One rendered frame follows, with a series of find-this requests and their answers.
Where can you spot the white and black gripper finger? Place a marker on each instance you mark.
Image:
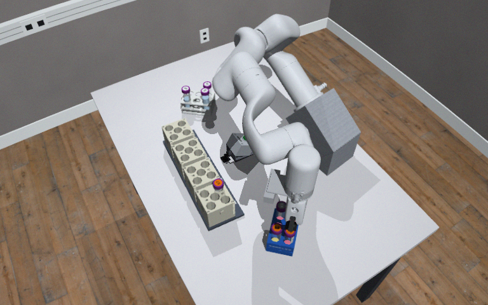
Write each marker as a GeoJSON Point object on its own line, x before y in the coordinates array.
{"type": "Point", "coordinates": [291, 223]}

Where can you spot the blue tube rack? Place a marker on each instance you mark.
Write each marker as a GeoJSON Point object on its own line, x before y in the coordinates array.
{"type": "Point", "coordinates": [280, 247]}

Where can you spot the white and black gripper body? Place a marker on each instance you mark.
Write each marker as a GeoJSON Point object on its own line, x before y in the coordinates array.
{"type": "Point", "coordinates": [295, 209]}

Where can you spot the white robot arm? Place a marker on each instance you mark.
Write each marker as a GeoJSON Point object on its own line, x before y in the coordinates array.
{"type": "Point", "coordinates": [242, 71]}

